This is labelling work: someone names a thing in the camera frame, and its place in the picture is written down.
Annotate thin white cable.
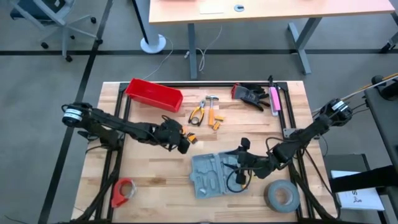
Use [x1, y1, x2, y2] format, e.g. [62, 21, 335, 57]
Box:
[143, 35, 175, 81]

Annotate grey duct tape roll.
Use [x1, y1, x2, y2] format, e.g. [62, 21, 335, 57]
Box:
[264, 179, 301, 213]

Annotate dark desk leg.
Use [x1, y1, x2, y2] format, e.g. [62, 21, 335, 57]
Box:
[381, 12, 398, 54]

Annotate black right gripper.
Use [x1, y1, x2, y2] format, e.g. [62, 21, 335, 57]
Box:
[223, 137, 276, 185]

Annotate white pole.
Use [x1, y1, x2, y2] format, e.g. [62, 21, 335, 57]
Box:
[312, 76, 398, 113]

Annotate grey office chair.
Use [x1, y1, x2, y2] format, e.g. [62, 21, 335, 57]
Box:
[9, 0, 104, 62]

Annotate yellow pole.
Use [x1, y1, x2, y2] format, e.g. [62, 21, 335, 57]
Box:
[357, 72, 398, 91]

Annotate black side table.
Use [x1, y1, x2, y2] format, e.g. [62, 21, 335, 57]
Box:
[363, 74, 398, 170]

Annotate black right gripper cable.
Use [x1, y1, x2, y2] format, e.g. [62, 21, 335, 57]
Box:
[226, 169, 253, 194]

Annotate wooden desk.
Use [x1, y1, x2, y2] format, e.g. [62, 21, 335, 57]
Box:
[148, 0, 396, 80]

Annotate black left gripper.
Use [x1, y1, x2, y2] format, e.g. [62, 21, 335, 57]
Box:
[153, 119, 192, 155]

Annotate column with white round base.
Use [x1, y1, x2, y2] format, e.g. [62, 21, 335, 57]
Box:
[132, 0, 167, 54]

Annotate orange handled hammer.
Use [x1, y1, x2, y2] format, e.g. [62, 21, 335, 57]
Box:
[205, 95, 220, 127]

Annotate white printed paper sheet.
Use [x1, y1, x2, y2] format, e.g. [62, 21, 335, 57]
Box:
[330, 170, 386, 212]

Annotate grey plastic tool case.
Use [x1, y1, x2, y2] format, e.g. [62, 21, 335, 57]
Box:
[189, 151, 254, 200]

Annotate yellow black pliers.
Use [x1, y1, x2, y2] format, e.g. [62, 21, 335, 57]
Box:
[188, 99, 206, 127]

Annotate black power cable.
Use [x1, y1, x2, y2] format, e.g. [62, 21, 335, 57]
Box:
[348, 101, 370, 121]

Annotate red tape dispenser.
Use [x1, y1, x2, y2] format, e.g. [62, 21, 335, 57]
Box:
[111, 178, 139, 209]

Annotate red plastic bin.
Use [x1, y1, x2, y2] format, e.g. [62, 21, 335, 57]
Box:
[124, 77, 183, 113]

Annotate white flat pad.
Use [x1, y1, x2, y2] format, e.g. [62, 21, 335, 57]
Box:
[198, 2, 226, 15]

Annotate thick white cable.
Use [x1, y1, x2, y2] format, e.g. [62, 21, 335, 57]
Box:
[196, 24, 223, 72]

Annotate black flat bar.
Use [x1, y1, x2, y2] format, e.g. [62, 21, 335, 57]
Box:
[328, 164, 398, 194]

